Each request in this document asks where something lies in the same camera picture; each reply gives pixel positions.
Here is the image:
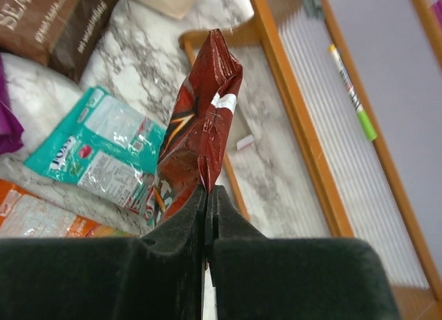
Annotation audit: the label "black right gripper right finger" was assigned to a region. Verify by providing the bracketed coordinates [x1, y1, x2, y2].
[206, 186, 401, 319]

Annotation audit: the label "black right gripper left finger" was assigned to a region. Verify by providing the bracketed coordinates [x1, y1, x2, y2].
[1, 187, 207, 319]

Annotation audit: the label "red chip bag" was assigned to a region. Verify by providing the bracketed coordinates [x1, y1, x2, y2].
[150, 29, 243, 226]

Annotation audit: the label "brown sea salt snack bag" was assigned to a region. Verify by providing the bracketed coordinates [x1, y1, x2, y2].
[1, 0, 119, 83]

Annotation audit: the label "teal snack bag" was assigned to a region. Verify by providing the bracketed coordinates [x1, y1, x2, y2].
[24, 86, 165, 225]

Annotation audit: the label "orange snack bag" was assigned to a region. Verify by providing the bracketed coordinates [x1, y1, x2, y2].
[1, 180, 128, 238]

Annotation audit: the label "purple raisin snack bag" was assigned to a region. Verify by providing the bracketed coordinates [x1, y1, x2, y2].
[0, 59, 23, 154]

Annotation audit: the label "green marker pen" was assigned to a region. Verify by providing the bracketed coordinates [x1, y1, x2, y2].
[329, 44, 377, 141]

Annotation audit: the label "wooden shelf rack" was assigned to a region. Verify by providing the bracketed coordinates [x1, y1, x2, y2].
[180, 0, 441, 319]

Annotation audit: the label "pink marker pen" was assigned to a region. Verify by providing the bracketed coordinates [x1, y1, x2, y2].
[432, 0, 442, 25]

